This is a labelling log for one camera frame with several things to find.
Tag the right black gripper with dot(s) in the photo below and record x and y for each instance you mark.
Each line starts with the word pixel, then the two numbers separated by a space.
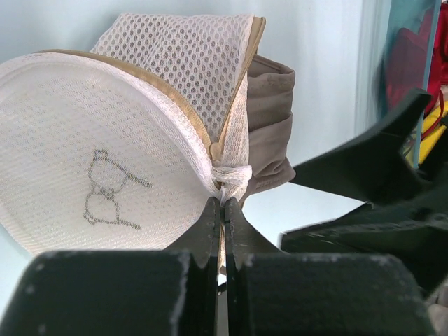
pixel 371 168

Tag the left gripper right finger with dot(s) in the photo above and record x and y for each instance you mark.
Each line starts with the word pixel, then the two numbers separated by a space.
pixel 270 292

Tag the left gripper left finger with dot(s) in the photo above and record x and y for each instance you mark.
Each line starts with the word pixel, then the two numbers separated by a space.
pixel 124 292

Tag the beige bra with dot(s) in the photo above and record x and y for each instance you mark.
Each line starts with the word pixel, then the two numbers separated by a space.
pixel 270 119

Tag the white mesh laundry bag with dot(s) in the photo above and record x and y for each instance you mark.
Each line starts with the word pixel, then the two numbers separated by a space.
pixel 121 147

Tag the yellow black bra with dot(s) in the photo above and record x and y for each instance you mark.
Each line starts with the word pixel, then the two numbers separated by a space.
pixel 434 126

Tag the red bra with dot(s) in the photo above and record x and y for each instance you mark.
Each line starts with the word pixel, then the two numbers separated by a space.
pixel 405 66

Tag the teal transparent plastic basin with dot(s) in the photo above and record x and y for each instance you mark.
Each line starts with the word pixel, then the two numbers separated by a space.
pixel 380 22

